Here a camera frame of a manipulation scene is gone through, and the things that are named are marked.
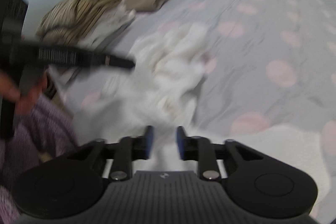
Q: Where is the person's left hand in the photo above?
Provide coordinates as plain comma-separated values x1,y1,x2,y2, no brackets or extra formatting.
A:
1,71,47,115

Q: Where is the purple knit sleeve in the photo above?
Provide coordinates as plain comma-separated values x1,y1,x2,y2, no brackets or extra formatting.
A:
1,95,77,223

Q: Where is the brown striped garment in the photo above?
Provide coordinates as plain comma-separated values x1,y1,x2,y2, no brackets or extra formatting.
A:
35,0,122,46

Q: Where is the grey pink dotted bedspread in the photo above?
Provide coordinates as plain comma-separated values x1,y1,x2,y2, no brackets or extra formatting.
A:
52,0,336,156

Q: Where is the white garment under striped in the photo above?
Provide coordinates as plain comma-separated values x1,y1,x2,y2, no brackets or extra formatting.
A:
76,1,136,50

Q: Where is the white crinkle cloth garment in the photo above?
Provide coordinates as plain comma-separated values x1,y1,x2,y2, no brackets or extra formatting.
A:
49,21,336,222

